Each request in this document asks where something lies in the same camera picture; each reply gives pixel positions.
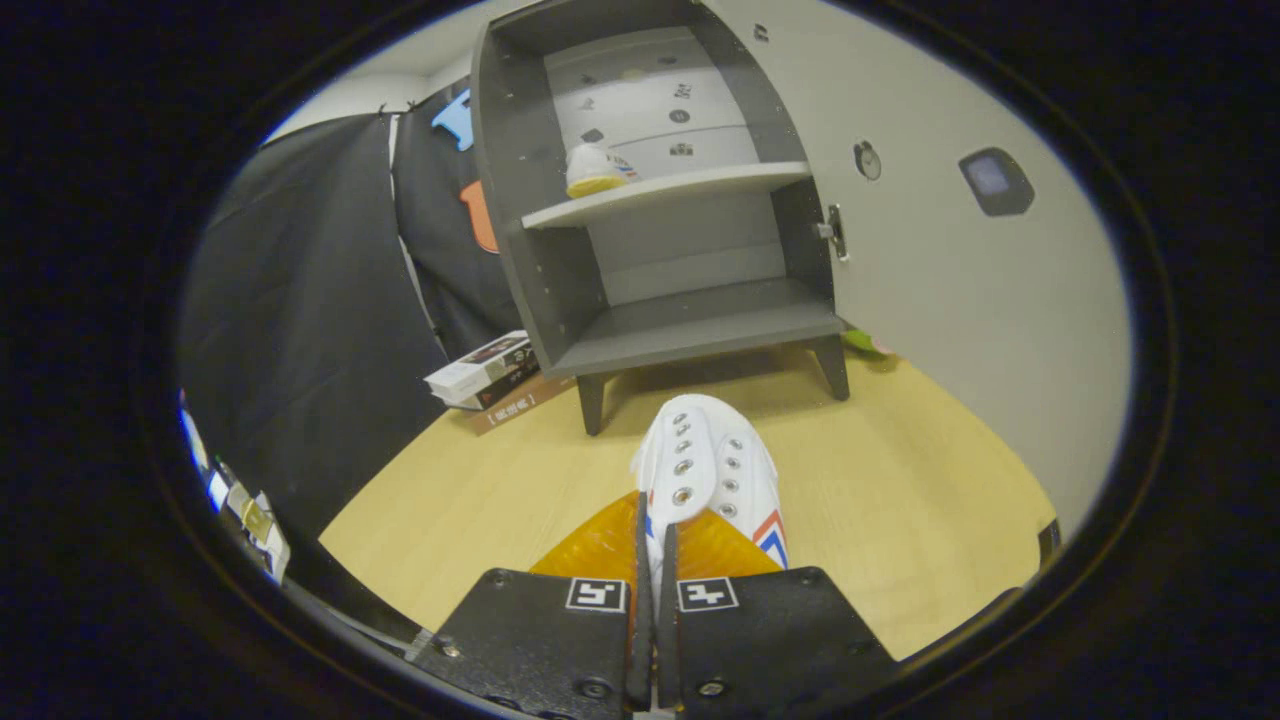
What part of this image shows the black flat box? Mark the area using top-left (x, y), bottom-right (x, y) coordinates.
top-left (468, 348), bottom-right (542, 412)

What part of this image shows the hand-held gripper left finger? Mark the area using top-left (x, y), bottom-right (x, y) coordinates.
top-left (410, 490), bottom-right (652, 720)

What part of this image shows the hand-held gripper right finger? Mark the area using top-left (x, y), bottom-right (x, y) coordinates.
top-left (655, 505), bottom-right (901, 720)

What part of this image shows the dark grey shoe cabinet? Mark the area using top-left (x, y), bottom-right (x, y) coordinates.
top-left (470, 0), bottom-right (853, 437)

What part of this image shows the black backdrop cloth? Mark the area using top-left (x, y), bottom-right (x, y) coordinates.
top-left (178, 80), bottom-right (523, 623)

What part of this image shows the white yellow packet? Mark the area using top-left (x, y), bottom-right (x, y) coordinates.
top-left (222, 478), bottom-right (292, 586)

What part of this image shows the white shoe with striped side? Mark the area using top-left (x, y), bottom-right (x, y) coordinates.
top-left (565, 142), bottom-right (639, 199)
top-left (630, 393), bottom-right (791, 601)

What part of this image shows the brown book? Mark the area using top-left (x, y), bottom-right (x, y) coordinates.
top-left (465, 375), bottom-right (579, 437)

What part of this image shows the white flat box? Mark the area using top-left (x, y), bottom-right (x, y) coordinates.
top-left (423, 331), bottom-right (531, 403)

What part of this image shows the light grey shoe cabinet door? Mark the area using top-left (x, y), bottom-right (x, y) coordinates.
top-left (700, 0), bottom-right (1136, 541)

